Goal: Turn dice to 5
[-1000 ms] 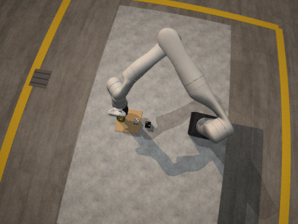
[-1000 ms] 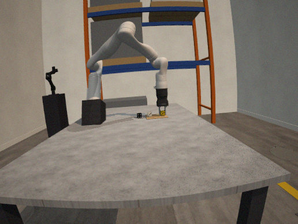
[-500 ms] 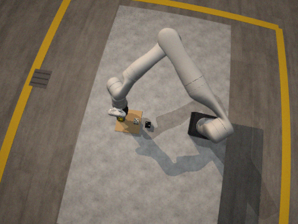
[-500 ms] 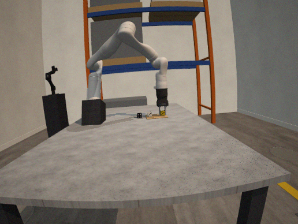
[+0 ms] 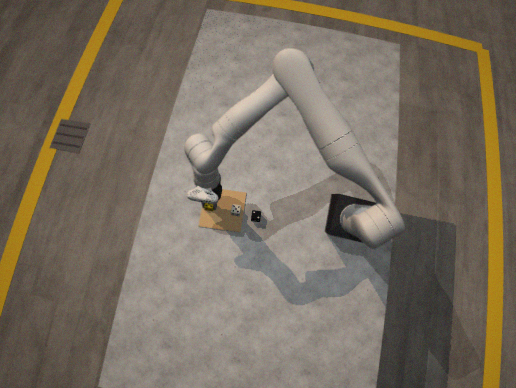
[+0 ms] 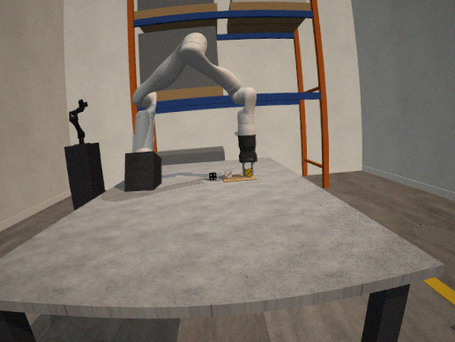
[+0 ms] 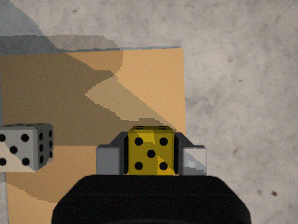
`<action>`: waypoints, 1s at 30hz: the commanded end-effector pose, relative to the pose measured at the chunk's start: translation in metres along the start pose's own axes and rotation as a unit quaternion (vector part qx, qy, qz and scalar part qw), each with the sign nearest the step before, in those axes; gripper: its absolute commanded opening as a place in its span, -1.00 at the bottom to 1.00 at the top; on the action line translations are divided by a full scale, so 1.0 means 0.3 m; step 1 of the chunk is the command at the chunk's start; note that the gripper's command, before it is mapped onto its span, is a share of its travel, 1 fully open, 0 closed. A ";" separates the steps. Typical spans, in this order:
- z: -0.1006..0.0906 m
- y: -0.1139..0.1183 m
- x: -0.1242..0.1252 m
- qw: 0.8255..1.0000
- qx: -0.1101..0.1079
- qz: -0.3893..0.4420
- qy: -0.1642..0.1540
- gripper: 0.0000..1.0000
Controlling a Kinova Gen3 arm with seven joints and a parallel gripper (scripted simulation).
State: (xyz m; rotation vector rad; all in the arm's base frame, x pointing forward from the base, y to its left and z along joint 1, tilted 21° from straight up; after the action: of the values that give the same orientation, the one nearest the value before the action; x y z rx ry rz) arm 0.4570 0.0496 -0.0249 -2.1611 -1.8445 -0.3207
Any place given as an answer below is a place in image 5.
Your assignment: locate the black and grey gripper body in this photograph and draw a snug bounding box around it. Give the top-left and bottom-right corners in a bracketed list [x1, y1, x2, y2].
[187, 170, 222, 204]

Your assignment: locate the tan mat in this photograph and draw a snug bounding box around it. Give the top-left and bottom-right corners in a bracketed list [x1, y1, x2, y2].
[199, 189, 246, 232]

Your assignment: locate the black die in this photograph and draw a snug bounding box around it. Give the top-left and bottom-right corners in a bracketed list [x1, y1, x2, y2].
[251, 210, 261, 222]

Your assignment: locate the white die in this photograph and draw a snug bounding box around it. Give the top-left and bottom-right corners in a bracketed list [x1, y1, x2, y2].
[231, 204, 241, 216]

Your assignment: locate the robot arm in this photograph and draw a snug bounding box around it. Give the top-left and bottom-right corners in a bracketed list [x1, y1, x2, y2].
[184, 48, 405, 249]

